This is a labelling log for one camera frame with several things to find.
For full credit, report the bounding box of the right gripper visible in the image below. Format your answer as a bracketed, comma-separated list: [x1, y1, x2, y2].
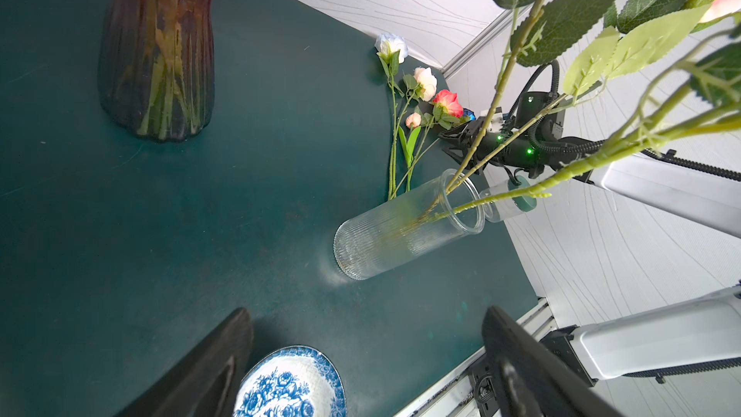
[438, 115, 511, 170]

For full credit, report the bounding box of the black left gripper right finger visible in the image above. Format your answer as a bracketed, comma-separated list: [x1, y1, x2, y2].
[482, 306, 619, 416]

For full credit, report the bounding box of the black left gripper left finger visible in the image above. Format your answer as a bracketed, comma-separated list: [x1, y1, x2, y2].
[118, 308, 254, 416]

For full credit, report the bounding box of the blue rose stem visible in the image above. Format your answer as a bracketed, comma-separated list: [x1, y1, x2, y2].
[460, 108, 476, 123]

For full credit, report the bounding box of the clear ribbed glass vase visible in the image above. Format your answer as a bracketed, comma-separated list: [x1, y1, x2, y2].
[333, 169, 488, 280]

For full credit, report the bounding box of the peach cream rose stem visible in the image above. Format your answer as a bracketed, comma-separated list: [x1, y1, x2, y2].
[427, 0, 741, 224]

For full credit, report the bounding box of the dark red glass vase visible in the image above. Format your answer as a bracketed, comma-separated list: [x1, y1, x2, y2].
[98, 0, 215, 142]

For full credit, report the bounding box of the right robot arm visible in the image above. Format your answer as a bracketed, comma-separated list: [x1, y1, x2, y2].
[455, 181, 740, 327]

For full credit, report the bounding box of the red pink rose stem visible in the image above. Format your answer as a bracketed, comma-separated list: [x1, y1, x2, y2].
[401, 90, 465, 191]

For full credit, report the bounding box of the pink tulip stem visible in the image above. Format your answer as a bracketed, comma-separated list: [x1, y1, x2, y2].
[398, 112, 422, 168]

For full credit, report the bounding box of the small pink rose spray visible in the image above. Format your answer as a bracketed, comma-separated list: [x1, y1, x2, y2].
[393, 68, 437, 199]

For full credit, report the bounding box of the blue white porcelain bowl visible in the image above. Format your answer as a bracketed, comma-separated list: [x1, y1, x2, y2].
[233, 346, 347, 417]

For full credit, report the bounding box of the white peony flower stem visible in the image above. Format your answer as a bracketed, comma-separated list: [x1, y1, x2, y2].
[374, 33, 408, 201]

